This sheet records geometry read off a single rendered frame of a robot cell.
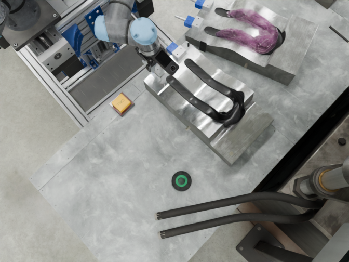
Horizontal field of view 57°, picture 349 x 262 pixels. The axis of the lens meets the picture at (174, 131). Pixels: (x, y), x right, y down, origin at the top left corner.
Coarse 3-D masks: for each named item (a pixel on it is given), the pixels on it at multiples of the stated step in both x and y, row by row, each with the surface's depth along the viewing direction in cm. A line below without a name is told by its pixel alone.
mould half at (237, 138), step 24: (192, 48) 137; (192, 72) 135; (216, 72) 135; (168, 96) 132; (216, 96) 128; (192, 120) 126; (240, 120) 131; (264, 120) 130; (216, 144) 129; (240, 144) 128
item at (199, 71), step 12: (192, 60) 136; (204, 72) 135; (180, 84) 134; (216, 84) 132; (192, 96) 133; (228, 96) 126; (240, 96) 125; (204, 108) 128; (240, 108) 129; (216, 120) 123; (228, 120) 130
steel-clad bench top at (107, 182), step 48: (288, 0) 152; (336, 48) 144; (144, 96) 142; (288, 96) 139; (336, 96) 138; (96, 144) 137; (144, 144) 136; (192, 144) 135; (288, 144) 133; (48, 192) 133; (96, 192) 132; (144, 192) 131; (192, 192) 130; (240, 192) 129; (96, 240) 127; (144, 240) 126; (192, 240) 125
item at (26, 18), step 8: (24, 0) 119; (32, 0) 125; (16, 8) 118; (24, 8) 120; (32, 8) 125; (8, 16) 120; (16, 16) 120; (24, 16) 122; (32, 16) 124; (8, 24) 124; (16, 24) 125; (24, 24) 124; (32, 24) 126
